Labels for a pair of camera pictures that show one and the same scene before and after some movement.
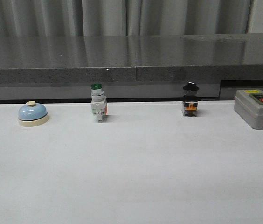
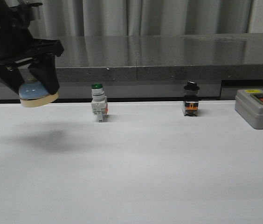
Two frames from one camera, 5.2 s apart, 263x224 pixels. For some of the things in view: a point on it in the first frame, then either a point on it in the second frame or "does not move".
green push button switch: (99, 102) does not move
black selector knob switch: (190, 103) does not move
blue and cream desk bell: (32, 115) -> (32, 94)
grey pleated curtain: (128, 18) does not move
